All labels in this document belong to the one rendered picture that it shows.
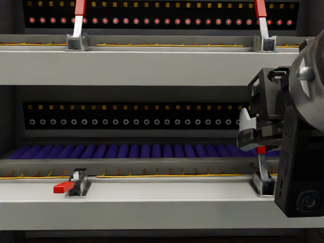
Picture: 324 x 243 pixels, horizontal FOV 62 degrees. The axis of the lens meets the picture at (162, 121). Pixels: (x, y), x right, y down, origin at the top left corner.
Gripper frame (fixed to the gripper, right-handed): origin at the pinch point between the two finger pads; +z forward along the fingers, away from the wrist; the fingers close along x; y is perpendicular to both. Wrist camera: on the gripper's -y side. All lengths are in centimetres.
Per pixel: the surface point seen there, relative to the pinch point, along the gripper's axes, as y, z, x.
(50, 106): 9.6, 8.9, 35.9
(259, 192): -6.6, -2.7, 1.0
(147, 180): -4.8, 0.6, 16.8
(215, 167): -2.6, 2.2, 5.9
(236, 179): -4.6, 0.5, 3.2
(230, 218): -10.1, -2.1, 5.2
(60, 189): -6.1, -9.5, 26.5
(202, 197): -7.2, -2.9, 9.1
